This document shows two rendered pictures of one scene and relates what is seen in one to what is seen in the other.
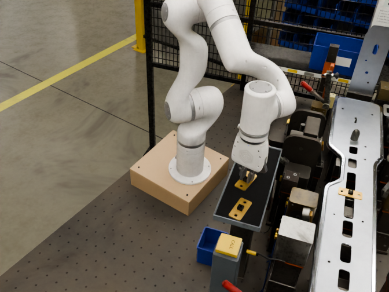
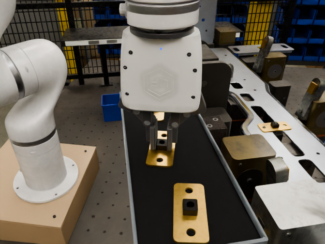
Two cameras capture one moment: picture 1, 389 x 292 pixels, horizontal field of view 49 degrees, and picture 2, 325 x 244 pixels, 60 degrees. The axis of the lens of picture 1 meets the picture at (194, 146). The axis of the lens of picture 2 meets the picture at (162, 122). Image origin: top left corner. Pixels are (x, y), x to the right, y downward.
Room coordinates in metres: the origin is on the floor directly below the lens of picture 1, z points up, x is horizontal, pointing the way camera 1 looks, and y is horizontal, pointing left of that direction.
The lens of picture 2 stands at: (0.66, -0.02, 1.43)
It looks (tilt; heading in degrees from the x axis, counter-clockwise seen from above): 33 degrees down; 333
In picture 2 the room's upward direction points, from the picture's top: straight up
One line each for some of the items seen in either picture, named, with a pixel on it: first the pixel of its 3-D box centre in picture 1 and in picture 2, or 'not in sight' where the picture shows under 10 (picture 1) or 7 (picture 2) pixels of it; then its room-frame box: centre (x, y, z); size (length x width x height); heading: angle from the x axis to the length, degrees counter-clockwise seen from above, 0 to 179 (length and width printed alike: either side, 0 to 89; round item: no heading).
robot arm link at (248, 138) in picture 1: (253, 131); (159, 11); (0.96, -0.16, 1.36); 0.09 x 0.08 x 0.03; 57
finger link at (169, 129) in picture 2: (254, 174); (179, 127); (0.94, -0.19, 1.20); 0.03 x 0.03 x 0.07; 57
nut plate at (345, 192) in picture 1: (350, 192); (274, 125); (1.08, -0.57, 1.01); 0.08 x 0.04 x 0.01; 73
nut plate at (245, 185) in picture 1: (246, 179); (162, 145); (0.96, -0.17, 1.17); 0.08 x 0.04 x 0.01; 147
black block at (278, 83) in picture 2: (388, 187); (274, 117); (1.29, -0.82, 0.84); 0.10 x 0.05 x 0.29; 73
